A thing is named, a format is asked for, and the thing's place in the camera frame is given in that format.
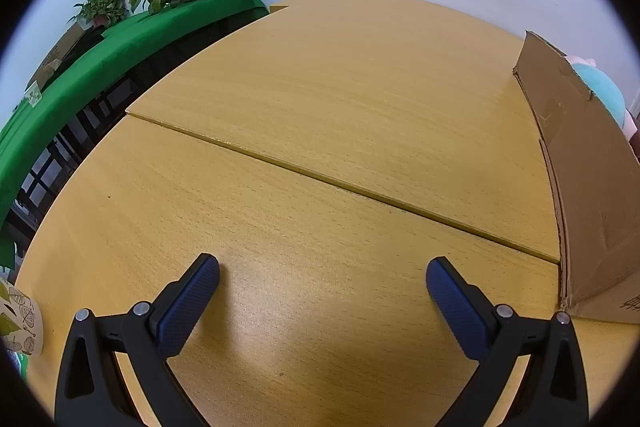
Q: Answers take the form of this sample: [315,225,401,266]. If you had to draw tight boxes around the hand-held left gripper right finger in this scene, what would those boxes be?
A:
[425,257,590,427]

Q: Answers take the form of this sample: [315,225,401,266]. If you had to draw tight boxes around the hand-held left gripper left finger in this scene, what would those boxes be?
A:
[54,253,221,427]

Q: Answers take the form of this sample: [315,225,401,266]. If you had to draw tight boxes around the brown cardboard box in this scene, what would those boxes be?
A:
[513,30,640,324]

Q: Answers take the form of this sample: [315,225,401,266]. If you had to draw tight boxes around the pink pig plush teal shirt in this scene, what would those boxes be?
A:
[565,55,636,142]

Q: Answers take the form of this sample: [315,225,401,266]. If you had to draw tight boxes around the wooden desktop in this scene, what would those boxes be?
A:
[14,0,633,427]

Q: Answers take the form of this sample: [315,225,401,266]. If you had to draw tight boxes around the leaf print paper cup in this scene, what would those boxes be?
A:
[0,279,43,358]

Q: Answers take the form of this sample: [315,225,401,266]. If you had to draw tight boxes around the flat cardboard carton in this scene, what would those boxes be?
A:
[25,23,88,92]

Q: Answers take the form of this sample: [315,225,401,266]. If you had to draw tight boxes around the small potted green plant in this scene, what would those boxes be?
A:
[67,0,130,28]

